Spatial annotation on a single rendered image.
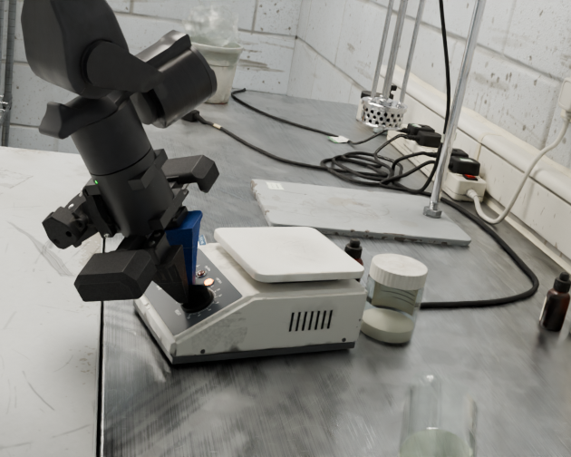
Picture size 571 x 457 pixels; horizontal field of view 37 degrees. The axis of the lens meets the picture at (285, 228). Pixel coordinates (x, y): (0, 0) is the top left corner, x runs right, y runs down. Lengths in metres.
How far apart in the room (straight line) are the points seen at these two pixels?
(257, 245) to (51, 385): 0.25
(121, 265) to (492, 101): 1.06
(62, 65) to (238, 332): 0.29
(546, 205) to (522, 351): 0.40
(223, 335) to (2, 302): 0.23
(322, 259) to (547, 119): 0.69
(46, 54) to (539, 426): 0.53
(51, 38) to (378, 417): 0.42
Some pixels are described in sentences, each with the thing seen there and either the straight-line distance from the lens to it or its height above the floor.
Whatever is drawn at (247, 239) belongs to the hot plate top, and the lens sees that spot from 0.87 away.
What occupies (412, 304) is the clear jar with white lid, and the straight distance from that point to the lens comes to 0.90.
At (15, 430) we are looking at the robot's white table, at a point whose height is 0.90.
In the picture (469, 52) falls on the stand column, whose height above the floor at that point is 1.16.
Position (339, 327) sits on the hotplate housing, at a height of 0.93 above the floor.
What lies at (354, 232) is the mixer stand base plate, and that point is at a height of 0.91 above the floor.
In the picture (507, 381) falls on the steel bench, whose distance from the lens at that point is 0.90.
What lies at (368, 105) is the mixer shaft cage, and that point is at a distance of 1.24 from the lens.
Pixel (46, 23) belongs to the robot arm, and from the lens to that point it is 0.67.
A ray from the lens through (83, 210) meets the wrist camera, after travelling 0.76.
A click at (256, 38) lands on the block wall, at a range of 3.27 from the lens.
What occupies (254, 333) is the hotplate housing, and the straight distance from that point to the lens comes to 0.81.
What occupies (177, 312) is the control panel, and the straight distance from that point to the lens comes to 0.81.
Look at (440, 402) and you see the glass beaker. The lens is 0.70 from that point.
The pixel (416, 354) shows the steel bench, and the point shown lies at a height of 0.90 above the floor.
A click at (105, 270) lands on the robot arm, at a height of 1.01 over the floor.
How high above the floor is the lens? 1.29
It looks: 19 degrees down
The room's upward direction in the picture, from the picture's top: 10 degrees clockwise
